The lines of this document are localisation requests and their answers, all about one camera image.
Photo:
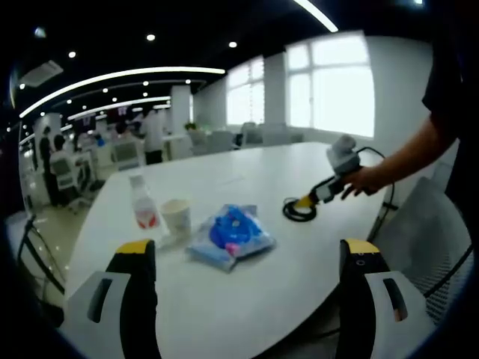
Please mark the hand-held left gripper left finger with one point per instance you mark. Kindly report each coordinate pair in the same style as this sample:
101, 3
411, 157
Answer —
112, 329

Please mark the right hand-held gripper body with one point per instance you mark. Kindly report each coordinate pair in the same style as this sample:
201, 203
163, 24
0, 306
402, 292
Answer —
344, 159

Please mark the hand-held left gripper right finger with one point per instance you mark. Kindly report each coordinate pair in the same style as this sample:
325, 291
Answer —
374, 329

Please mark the blue tissue pack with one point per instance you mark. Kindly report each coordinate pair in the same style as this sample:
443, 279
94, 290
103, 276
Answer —
235, 226

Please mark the pale blue wet wipes pack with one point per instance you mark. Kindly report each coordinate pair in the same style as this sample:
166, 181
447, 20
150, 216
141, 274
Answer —
221, 260

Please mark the clear plastic water bottle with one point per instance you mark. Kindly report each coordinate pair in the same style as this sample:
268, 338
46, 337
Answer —
146, 209

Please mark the white paper cup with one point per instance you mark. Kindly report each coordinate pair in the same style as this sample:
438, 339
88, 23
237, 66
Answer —
176, 218

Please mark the white tabletop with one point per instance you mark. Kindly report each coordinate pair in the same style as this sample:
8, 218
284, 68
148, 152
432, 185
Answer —
243, 306

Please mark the person's right hand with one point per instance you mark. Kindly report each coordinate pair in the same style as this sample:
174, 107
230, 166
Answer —
368, 181

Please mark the large bright window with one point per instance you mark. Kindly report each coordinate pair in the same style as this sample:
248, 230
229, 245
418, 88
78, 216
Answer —
337, 82

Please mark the grey mesh office chair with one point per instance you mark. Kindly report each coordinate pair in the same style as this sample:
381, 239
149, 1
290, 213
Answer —
423, 232

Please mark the window with blinds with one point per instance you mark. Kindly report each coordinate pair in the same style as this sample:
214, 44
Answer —
245, 97

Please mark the green potted plant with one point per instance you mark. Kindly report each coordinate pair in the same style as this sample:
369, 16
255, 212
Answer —
190, 126

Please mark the white office chair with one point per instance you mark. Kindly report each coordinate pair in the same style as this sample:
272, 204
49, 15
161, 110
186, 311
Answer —
67, 177
127, 155

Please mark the curved ceiling light strip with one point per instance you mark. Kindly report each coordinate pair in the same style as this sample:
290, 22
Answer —
149, 71

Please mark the round ceiling spotlights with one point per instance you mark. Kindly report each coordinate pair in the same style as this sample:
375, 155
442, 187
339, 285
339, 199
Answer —
150, 37

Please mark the ceiling air conditioner vent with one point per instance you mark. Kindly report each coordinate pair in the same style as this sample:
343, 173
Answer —
41, 73

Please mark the black metal frame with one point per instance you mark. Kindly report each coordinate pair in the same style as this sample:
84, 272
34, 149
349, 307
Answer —
48, 258

